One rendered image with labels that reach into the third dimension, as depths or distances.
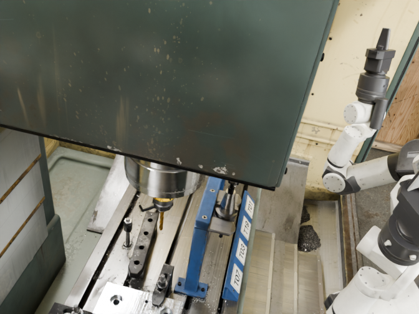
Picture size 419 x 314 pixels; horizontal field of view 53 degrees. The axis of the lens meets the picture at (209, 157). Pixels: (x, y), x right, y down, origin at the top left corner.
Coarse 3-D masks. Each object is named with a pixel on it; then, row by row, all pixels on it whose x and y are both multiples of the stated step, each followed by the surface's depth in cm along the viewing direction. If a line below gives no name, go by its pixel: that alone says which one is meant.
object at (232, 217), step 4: (216, 208) 114; (236, 208) 115; (216, 212) 113; (220, 212) 113; (236, 212) 115; (216, 216) 114; (220, 216) 113; (224, 216) 112; (228, 216) 112; (232, 216) 113; (232, 220) 114
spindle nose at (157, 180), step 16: (128, 160) 74; (128, 176) 76; (144, 176) 73; (160, 176) 72; (176, 176) 72; (192, 176) 74; (144, 192) 75; (160, 192) 74; (176, 192) 74; (192, 192) 77
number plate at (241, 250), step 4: (240, 240) 142; (240, 244) 141; (244, 244) 144; (240, 248) 140; (244, 248) 143; (236, 252) 137; (240, 252) 139; (244, 252) 142; (236, 256) 136; (240, 256) 138; (244, 256) 141; (240, 260) 137; (244, 260) 140
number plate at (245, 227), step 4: (244, 216) 151; (244, 220) 150; (244, 224) 149; (248, 224) 151; (244, 228) 148; (248, 228) 150; (244, 232) 147; (248, 232) 149; (244, 236) 146; (248, 236) 148
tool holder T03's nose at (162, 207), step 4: (172, 200) 87; (156, 204) 85; (160, 204) 85; (164, 204) 85; (168, 204) 85; (172, 204) 86; (156, 208) 86; (160, 208) 85; (164, 208) 85; (168, 208) 85
